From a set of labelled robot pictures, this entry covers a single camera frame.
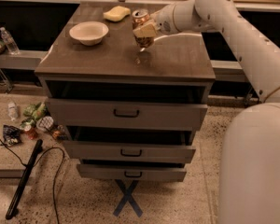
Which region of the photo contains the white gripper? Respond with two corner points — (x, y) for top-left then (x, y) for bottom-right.
(133, 4), (177, 38)

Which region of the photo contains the orange soda can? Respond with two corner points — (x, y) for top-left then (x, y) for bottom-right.
(133, 8), (154, 49)

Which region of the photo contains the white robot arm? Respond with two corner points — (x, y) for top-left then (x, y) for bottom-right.
(133, 0), (280, 224)

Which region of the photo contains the red can on floor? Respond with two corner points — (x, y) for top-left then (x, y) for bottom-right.
(23, 125), (38, 140)

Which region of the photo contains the yellow sponge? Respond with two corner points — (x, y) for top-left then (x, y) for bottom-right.
(104, 6), (131, 22)

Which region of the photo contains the white bowl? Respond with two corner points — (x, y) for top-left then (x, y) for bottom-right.
(69, 21), (109, 46)

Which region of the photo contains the top grey drawer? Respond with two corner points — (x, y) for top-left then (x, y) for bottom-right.
(47, 98), (207, 131)

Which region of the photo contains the grey drawer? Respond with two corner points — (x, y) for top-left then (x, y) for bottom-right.
(77, 164), (187, 182)
(47, 98), (207, 131)
(63, 141), (195, 163)

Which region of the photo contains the grey drawer cabinet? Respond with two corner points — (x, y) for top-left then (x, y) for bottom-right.
(35, 3), (215, 168)

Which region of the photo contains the grey shelf ledge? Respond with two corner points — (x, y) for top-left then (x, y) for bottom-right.
(0, 50), (47, 70)

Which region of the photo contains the middle grey drawer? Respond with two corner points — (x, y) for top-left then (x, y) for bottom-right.
(63, 141), (195, 163)

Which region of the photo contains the white patterned cup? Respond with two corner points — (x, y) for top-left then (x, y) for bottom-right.
(36, 116), (54, 132)

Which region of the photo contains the brown snack packet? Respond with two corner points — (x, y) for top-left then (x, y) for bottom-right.
(51, 125), (67, 141)

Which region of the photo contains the green chip bag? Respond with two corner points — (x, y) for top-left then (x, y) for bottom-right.
(23, 102), (47, 121)

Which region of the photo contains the clear water bottle on shelf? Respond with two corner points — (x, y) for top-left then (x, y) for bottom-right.
(0, 27), (20, 55)

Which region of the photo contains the bottom grey drawer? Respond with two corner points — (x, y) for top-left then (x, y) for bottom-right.
(77, 164), (187, 182)

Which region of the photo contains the water bottle on floor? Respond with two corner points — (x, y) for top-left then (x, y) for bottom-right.
(7, 102), (19, 121)

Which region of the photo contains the dark snack bag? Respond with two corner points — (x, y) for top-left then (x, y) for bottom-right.
(3, 125), (21, 147)

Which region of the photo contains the black stand leg left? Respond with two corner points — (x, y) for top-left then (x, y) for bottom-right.
(6, 139), (43, 220)

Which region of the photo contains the black cable left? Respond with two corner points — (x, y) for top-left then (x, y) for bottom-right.
(0, 128), (66, 224)

